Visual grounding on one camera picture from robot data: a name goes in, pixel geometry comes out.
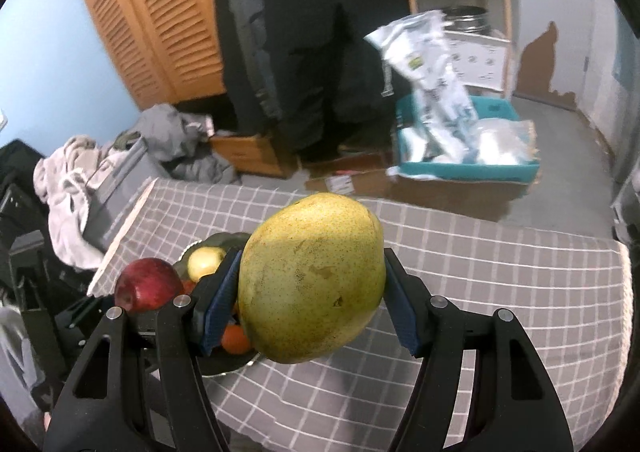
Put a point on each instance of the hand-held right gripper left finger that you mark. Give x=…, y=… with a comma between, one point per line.
x=220, y=307

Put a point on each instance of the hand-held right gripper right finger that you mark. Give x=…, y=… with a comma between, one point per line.
x=402, y=312

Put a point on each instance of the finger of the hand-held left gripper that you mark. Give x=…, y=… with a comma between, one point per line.
x=144, y=323

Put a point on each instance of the orange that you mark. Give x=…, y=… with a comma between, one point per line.
x=236, y=338

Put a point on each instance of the small red apple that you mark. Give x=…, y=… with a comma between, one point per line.
x=147, y=284

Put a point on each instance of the green glass bowl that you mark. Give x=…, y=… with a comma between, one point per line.
x=225, y=239

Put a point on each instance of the large yellow pear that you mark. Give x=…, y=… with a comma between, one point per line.
x=310, y=277

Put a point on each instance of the grey checked tablecloth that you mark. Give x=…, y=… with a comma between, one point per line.
x=475, y=257

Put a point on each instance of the large brown cardboard box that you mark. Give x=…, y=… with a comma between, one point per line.
x=450, y=197

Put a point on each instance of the grey tote bag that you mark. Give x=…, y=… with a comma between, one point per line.
x=115, y=192

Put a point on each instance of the small cardboard box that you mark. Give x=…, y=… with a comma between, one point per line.
x=345, y=182

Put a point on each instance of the white fleece blanket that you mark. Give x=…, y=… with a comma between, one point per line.
x=65, y=192

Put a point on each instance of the wooden drawer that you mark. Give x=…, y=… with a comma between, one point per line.
x=250, y=154

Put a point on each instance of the teal plastic basket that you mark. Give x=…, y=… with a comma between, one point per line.
x=475, y=173

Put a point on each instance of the clear plastic bag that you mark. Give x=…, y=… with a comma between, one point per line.
x=500, y=142

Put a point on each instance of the printed white rice bag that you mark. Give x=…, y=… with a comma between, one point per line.
x=430, y=82

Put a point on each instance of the white perforated basket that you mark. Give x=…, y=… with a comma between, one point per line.
x=477, y=59

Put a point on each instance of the black hooded coat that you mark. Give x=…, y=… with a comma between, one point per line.
x=320, y=57

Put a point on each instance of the black jacket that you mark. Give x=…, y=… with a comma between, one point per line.
x=222, y=32

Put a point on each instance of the grey jacket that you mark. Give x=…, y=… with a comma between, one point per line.
x=250, y=32

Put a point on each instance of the wooden louvered wardrobe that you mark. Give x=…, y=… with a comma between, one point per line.
x=150, y=22

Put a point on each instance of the wooden shelf rack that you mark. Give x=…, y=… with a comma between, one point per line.
x=505, y=32

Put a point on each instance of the steel pot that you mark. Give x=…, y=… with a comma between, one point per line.
x=467, y=19

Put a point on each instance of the pale blue door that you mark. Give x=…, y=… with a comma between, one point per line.
x=575, y=32

